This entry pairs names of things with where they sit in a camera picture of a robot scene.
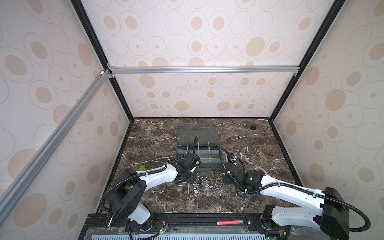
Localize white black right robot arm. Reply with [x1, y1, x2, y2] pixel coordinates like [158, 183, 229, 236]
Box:
[219, 149, 371, 240]

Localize clear grey compartment organizer box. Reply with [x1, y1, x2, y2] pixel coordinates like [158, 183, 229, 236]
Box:
[177, 125, 222, 172]

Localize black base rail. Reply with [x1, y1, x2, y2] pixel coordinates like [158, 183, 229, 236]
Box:
[78, 212, 337, 240]

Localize diagonal aluminium frame bar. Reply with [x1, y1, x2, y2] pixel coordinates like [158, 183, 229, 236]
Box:
[1, 69, 112, 225]

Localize horizontal aluminium frame bar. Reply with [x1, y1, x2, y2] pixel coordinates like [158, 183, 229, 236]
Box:
[111, 66, 300, 75]

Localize red marker pen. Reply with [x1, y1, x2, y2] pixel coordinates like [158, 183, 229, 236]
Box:
[217, 220, 244, 226]

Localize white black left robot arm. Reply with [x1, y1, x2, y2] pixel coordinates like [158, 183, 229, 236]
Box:
[100, 137, 201, 225]

